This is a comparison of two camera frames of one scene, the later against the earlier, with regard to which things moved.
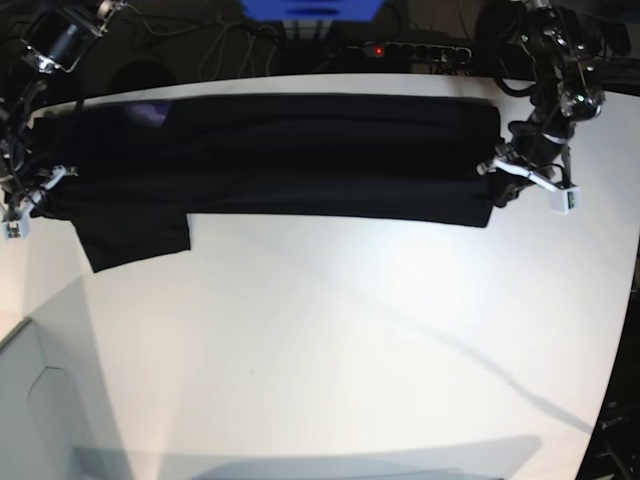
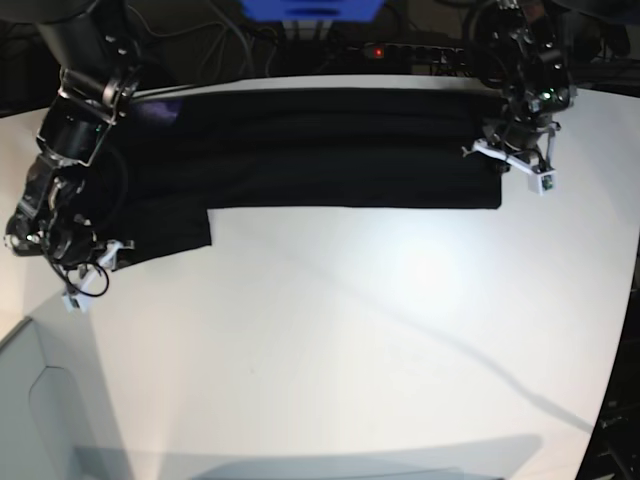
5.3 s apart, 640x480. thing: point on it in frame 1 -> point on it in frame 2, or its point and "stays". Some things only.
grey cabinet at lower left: (44, 434) stays
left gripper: (21, 188) -> (75, 246)
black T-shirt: (143, 164) stays
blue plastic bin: (312, 10) stays
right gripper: (537, 152) -> (521, 138)
